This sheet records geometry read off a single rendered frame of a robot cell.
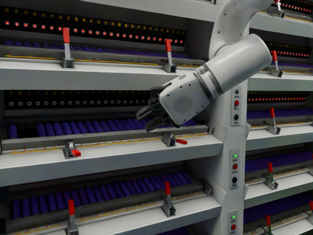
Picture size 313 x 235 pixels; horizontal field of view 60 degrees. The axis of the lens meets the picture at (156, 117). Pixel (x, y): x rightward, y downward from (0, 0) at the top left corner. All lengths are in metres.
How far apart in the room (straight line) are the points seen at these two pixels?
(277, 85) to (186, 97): 0.47
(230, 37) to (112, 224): 0.56
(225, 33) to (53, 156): 0.50
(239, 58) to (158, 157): 0.32
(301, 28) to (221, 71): 0.57
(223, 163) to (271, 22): 0.49
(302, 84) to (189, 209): 0.62
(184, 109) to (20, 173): 0.38
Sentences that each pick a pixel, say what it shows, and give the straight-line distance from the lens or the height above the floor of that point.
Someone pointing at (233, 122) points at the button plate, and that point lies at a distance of 0.86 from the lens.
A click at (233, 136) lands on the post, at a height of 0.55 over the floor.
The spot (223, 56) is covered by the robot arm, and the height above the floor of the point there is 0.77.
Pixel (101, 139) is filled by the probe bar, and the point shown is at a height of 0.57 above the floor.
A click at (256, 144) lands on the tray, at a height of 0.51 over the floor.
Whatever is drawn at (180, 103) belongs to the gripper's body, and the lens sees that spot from 0.64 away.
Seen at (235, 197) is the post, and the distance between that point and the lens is 0.94.
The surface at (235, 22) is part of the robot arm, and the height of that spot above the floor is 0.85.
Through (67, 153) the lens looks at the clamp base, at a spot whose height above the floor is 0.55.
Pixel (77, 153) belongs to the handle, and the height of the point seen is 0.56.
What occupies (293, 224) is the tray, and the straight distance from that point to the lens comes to 1.30.
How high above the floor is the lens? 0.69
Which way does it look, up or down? 5 degrees down
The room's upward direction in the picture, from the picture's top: straight up
